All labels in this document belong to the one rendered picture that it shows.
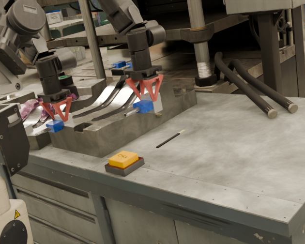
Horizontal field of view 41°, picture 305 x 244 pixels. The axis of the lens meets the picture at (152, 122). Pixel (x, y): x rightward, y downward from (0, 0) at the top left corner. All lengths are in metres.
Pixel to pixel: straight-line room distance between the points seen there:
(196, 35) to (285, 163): 0.89
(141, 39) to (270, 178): 0.51
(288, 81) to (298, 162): 1.43
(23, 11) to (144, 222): 0.68
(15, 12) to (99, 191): 0.63
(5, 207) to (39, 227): 0.75
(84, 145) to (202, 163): 0.40
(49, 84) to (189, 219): 0.61
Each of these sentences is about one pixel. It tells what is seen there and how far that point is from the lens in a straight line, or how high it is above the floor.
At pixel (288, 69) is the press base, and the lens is 2.45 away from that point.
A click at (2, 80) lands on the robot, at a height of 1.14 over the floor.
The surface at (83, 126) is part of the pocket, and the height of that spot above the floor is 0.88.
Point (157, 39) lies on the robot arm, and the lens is 1.23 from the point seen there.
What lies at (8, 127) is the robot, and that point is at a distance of 1.09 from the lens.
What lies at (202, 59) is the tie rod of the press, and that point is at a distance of 1.84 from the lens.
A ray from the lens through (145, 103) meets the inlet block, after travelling 1.20.
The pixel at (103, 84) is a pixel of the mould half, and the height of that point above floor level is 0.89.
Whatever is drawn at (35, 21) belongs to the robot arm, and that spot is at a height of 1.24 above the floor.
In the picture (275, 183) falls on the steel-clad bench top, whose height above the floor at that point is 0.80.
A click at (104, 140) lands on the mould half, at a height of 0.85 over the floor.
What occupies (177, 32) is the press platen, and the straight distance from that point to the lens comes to 1.97.
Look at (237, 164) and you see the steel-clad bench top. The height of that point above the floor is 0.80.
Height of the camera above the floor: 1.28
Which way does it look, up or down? 19 degrees down
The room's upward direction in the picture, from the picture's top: 11 degrees counter-clockwise
